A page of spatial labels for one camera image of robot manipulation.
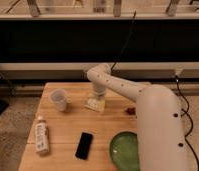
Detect black smartphone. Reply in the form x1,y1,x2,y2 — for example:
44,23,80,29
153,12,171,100
75,132,93,160

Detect white baseboard rail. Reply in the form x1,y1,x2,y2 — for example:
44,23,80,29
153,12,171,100
0,62,199,80

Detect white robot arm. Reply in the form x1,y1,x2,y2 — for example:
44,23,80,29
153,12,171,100
87,63,189,171

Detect black cables beside table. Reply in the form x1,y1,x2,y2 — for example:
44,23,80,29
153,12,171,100
174,75,199,171

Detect brown red oblong object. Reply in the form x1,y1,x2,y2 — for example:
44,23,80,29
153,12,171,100
126,107,136,115

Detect black hanging cable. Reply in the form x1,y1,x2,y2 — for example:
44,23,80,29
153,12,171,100
109,9,138,72

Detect clear plastic cup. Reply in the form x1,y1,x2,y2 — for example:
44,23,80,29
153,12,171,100
49,89,67,111

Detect white plastic bottle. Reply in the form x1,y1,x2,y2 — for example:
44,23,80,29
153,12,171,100
35,116,49,155

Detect white sponge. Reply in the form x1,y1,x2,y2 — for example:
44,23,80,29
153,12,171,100
85,98,104,112

